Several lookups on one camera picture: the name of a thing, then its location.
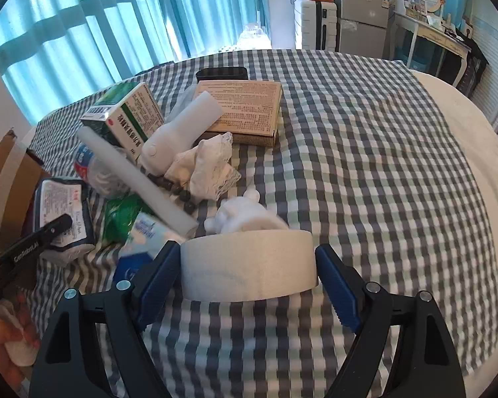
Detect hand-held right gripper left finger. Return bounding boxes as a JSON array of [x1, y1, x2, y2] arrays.
[[28, 240, 181, 398]]

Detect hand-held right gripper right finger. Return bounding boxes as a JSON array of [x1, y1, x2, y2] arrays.
[[314, 244, 467, 398]]

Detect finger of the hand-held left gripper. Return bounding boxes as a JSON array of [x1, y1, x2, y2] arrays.
[[32, 214, 73, 244]]

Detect small white tissue wad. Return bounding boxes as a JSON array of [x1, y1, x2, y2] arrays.
[[4, 323, 38, 367]]

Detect white paper tape roll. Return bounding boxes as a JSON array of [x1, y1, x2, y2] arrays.
[[180, 229, 318, 302]]

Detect white handheld plastic device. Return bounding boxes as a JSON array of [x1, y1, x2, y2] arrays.
[[142, 90, 224, 175]]

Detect dark blue wrapped pack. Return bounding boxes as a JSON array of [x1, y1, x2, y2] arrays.
[[33, 177, 97, 260]]

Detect blue white tube package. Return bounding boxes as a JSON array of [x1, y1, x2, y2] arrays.
[[113, 211, 187, 287]]

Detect green plastic packet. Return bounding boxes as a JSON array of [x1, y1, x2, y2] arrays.
[[102, 193, 150, 245]]

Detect clear cotton swab jar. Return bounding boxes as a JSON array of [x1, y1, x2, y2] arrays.
[[74, 143, 131, 197]]

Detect brown cardboard box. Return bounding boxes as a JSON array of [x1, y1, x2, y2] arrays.
[[0, 129, 50, 258]]

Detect frosted white plastic tube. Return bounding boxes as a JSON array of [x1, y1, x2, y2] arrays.
[[77, 126, 200, 236]]

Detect white bear-shaped item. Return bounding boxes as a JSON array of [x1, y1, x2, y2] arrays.
[[203, 190, 289, 238]]

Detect crumpled white gauze cloth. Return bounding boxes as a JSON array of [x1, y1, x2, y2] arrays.
[[165, 131, 241, 200]]

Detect green and white medicine box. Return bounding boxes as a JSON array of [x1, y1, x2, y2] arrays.
[[80, 82, 166, 162]]

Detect white bed cover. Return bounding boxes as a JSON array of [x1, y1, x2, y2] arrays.
[[411, 70, 498, 382]]

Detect flat tan cardboard box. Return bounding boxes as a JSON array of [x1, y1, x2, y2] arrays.
[[191, 80, 284, 148]]

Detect teal window curtain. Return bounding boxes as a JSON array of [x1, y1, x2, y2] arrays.
[[0, 0, 270, 127]]

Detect black case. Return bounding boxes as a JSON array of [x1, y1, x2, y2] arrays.
[[196, 67, 249, 83]]

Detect black hanging cloth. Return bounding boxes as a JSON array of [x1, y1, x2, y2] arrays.
[[442, 29, 488, 92]]

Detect white suitcase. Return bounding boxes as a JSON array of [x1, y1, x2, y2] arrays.
[[294, 0, 338, 50]]

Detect white dressing table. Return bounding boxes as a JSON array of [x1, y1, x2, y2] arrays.
[[392, 10, 474, 75]]

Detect silver refrigerator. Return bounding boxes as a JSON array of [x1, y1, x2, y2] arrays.
[[336, 0, 393, 56]]

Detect dark bead bracelet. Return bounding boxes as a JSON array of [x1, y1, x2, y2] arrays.
[[149, 174, 198, 214]]

